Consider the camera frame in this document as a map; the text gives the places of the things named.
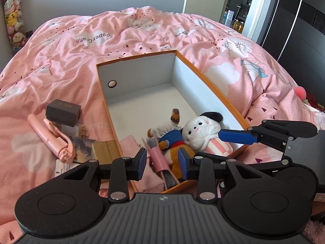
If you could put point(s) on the white dog plush striped body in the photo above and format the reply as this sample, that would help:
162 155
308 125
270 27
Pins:
198 129

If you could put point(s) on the pink dark item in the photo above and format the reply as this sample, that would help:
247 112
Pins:
158 160

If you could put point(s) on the pink pompom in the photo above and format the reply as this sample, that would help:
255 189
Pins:
301 92

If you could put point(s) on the dark wardrobe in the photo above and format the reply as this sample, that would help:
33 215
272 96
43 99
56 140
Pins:
304 43

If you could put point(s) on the blue bottle pack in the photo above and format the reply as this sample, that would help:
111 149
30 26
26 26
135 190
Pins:
228 17

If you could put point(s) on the pink fluffy cloth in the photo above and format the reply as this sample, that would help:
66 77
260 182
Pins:
314 232

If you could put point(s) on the orange cardboard box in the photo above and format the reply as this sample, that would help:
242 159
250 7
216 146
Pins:
142 81

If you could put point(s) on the yellow drink bottles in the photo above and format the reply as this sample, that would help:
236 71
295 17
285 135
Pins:
238 24

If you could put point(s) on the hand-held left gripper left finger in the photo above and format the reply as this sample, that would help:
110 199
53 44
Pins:
142 165

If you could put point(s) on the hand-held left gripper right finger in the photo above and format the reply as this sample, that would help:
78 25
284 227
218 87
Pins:
182 166

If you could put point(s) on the pink printed blanket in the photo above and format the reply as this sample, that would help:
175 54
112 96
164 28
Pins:
76 56

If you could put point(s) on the dark grey small box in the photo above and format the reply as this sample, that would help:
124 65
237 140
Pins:
62 109

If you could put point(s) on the duck plush blue jacket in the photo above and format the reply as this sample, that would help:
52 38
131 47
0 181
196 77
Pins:
170 137

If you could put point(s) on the slim dark printed box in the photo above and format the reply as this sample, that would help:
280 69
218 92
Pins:
81 137

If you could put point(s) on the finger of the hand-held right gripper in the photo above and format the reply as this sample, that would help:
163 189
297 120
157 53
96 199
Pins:
266 164
236 136

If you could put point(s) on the clear tube of plush toys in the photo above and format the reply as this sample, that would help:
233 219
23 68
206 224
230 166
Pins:
12 15

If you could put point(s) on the pink selfie stick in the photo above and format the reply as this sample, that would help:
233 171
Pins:
50 137

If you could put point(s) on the gold glitter box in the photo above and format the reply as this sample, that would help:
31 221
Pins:
104 151

